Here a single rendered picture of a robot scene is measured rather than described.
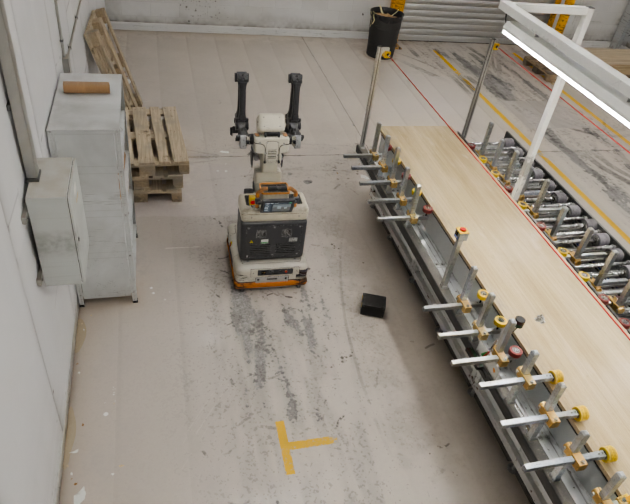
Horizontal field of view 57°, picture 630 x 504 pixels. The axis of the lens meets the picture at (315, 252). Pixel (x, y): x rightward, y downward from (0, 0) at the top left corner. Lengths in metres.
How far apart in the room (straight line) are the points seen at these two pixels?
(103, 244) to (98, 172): 0.62
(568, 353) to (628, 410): 0.45
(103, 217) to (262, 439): 1.91
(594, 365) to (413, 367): 1.38
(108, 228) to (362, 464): 2.42
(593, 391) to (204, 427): 2.44
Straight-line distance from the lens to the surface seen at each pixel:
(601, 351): 4.07
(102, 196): 4.29
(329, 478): 3.98
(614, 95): 3.39
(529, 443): 3.63
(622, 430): 3.69
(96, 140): 4.06
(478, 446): 4.39
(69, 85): 4.49
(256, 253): 4.80
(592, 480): 3.65
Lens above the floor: 3.42
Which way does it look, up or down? 39 degrees down
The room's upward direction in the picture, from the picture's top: 9 degrees clockwise
